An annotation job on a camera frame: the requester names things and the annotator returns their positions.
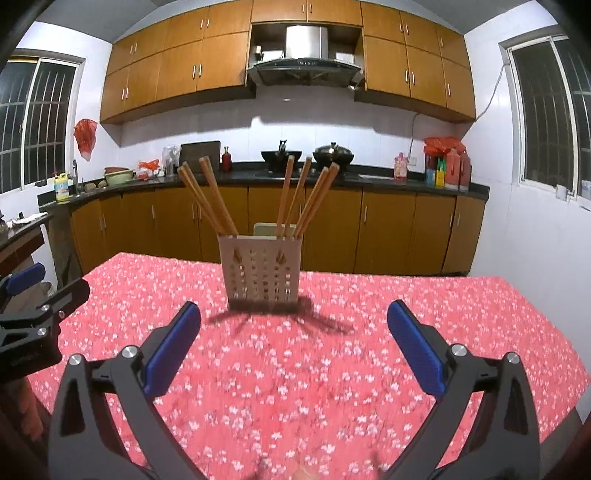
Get barred window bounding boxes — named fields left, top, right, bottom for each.
left=498, top=34, right=591, bottom=202
left=0, top=55, right=86, bottom=195

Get beige perforated chopstick holder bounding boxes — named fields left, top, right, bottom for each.
left=217, top=234, right=304, bottom=311

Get person's left hand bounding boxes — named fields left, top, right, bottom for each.
left=16, top=378, right=52, bottom=443

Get red floral tablecloth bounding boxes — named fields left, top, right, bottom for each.
left=27, top=251, right=591, bottom=480

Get wooden upper kitchen cabinets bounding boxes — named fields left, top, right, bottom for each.
left=99, top=0, right=476, bottom=125

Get black wok with handle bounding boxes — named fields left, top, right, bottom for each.
left=260, top=139, right=304, bottom=175

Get dark cutting board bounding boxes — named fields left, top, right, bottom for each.
left=178, top=140, right=222, bottom=173

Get clear plastic bag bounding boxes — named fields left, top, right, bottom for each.
left=161, top=145, right=182, bottom=176

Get wooden lower kitchen cabinets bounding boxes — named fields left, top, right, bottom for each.
left=69, top=182, right=488, bottom=278

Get wooden chopstick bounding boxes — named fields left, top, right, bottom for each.
left=182, top=161, right=234, bottom=236
left=282, top=157, right=314, bottom=239
left=198, top=156, right=240, bottom=236
left=276, top=154, right=296, bottom=239
left=177, top=166, right=229, bottom=236
left=293, top=167, right=330, bottom=239
left=296, top=161, right=341, bottom=239

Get green basin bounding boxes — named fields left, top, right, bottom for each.
left=103, top=167, right=135, bottom=186

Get black wok with lid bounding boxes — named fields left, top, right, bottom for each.
left=312, top=143, right=356, bottom=168

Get red mesh bag on wall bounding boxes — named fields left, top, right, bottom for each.
left=73, top=118, right=99, bottom=162

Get black kitchen countertop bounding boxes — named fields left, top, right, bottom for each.
left=39, top=167, right=491, bottom=219

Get white wall cable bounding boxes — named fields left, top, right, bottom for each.
left=410, top=64, right=507, bottom=163

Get steel range hood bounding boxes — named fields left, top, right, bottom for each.
left=246, top=25, right=363, bottom=89

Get wooden kitchen cabinets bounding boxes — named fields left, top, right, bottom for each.
left=99, top=0, right=476, bottom=125
left=69, top=182, right=488, bottom=278

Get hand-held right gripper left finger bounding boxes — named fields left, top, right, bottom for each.
left=48, top=301, right=206, bottom=480

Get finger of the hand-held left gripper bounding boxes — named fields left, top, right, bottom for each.
left=0, top=262, right=47, bottom=298
left=39, top=277, right=92, bottom=320

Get red jug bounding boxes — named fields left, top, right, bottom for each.
left=445, top=148, right=472, bottom=191

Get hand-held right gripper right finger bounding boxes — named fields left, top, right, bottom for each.
left=386, top=299, right=541, bottom=480

